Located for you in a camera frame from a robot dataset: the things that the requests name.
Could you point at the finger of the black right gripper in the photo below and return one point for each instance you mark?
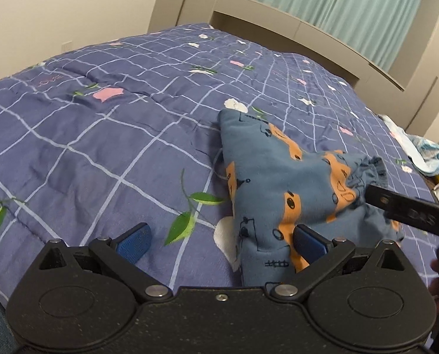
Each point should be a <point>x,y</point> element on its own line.
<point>422,215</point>

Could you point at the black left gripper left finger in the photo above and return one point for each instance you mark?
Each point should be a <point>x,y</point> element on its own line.
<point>118,258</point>

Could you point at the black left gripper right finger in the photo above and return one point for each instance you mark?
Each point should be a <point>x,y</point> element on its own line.
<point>326,259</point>

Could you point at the blue patterned children's pants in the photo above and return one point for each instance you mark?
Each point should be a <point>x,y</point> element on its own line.
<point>275,185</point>

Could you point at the light blue white cloth pile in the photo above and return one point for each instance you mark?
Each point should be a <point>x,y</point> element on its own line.
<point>423,153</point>

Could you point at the purple plaid floral bedspread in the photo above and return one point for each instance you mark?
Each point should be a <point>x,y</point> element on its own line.
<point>97,140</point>

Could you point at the white wall socket plate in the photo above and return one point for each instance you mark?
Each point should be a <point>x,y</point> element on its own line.
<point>67,46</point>

